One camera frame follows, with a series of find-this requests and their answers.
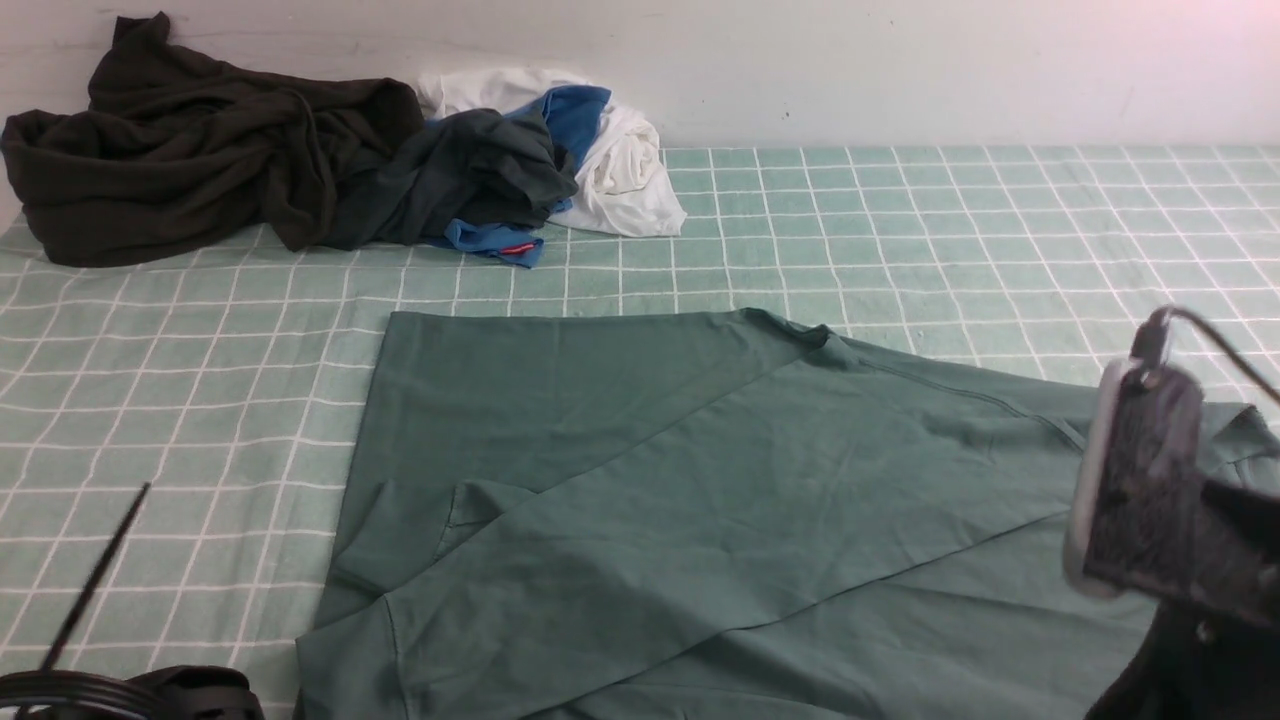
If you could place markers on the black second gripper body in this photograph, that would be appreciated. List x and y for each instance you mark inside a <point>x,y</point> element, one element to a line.
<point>1211,650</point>

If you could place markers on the green checked tablecloth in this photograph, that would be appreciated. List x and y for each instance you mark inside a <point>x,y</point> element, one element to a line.
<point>232,379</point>

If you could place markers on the dark grey crumpled garment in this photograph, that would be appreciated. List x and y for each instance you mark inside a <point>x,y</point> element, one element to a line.
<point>476,167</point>

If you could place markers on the dark olive crumpled garment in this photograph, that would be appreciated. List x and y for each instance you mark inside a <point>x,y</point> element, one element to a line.
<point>178,150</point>

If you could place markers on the green long-sleeve top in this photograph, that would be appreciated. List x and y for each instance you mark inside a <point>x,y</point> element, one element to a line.
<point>715,516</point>

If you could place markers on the white crumpled garment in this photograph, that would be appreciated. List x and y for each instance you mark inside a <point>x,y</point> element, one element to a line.
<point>624,186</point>

